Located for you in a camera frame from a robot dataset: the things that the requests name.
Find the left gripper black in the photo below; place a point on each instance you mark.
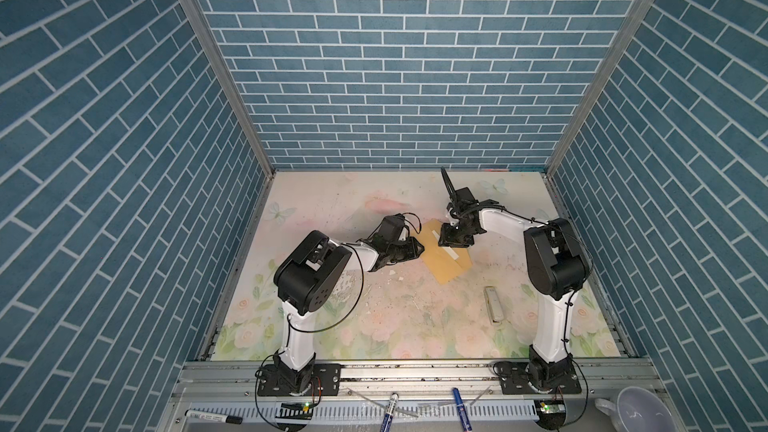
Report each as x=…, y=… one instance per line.
x=412, y=249

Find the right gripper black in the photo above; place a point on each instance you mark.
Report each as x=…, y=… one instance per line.
x=446, y=240

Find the brown kraft envelope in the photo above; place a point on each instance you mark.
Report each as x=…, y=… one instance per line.
x=440, y=265

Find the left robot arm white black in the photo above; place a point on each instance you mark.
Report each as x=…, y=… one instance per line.
x=307, y=277

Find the white glue stick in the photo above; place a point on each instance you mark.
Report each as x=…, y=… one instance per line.
x=451, y=253

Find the blue white marker pen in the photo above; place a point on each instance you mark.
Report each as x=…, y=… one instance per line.
x=389, y=412

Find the left circuit board green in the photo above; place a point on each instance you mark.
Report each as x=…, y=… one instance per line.
x=293, y=417

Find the circuit board green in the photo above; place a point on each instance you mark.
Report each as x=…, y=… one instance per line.
x=293, y=417
x=551, y=414

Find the right circuit board green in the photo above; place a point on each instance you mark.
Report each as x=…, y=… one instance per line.
x=551, y=414

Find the black marker pen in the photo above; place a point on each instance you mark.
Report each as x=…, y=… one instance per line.
x=214, y=417

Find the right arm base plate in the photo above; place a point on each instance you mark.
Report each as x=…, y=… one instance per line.
x=535, y=377

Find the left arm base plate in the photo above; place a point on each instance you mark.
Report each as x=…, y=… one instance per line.
x=278, y=380

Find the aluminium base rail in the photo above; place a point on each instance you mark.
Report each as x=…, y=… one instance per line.
x=424, y=388

